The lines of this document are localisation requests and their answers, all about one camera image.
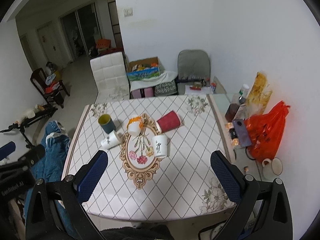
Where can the cardboard box with items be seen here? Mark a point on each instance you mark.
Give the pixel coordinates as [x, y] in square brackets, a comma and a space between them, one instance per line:
[143, 69]

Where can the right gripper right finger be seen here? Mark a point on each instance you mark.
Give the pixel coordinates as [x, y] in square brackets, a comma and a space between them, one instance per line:
[262, 208]

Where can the orange and white cup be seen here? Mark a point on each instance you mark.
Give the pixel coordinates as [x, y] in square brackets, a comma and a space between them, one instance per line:
[135, 125]

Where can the red plastic bag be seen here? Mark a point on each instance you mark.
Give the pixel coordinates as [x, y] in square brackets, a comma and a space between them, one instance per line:
[266, 131]

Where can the white wall switch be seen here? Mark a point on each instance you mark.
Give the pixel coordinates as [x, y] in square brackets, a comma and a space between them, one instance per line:
[128, 12]

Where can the black exercise bike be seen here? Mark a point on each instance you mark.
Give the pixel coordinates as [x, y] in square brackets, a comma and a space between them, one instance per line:
[32, 116]

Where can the red paper cup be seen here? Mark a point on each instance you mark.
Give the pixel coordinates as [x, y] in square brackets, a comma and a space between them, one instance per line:
[168, 122]

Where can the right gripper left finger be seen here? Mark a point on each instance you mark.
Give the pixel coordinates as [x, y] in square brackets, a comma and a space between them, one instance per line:
[43, 218]

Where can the dark wooden chair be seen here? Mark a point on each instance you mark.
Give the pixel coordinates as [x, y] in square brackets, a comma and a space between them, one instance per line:
[49, 84]

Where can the yellow snack bag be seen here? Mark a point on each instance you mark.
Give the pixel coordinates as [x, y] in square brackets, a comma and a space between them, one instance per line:
[259, 95]

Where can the grey cushioned chair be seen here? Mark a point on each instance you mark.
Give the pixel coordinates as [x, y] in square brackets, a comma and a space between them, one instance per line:
[193, 65]

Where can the grey phone box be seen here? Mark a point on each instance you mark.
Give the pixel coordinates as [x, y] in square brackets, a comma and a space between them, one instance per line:
[241, 133]

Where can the white cup black calligraphy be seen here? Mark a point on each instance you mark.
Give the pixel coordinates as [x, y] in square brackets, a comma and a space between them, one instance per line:
[159, 144]

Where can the floral diamond pattern tablecloth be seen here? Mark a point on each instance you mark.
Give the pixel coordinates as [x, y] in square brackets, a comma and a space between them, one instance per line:
[136, 185]

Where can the dark sauce bottle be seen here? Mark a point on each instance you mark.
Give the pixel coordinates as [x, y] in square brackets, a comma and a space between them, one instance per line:
[233, 107]

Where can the white capped bottle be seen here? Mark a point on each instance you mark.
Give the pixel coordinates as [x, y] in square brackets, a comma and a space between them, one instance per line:
[243, 93]

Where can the dark teal cup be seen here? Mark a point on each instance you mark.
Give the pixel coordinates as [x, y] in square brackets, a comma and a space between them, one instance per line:
[107, 124]

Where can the white enamel mug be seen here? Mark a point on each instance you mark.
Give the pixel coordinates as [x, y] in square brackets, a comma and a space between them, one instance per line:
[272, 168]

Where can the white cup bamboo print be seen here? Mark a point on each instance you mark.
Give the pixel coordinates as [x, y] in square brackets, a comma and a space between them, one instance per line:
[112, 140]

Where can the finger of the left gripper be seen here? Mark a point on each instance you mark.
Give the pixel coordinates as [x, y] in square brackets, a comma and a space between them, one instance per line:
[7, 149]

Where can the white padded chair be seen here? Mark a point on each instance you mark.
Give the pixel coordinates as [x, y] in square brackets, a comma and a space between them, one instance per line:
[110, 77]

